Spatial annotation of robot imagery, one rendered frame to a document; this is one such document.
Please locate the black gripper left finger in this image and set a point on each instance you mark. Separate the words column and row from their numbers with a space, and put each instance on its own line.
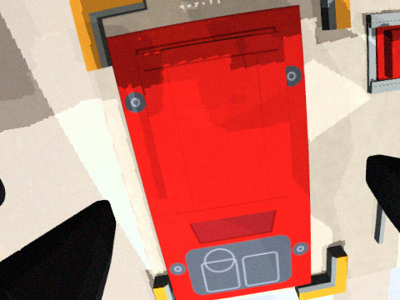
column 70, row 262

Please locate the black toy wheel with white hub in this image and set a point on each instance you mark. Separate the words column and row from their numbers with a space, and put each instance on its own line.
column 2, row 192

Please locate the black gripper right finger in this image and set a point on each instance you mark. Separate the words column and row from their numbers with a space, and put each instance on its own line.
column 383, row 178

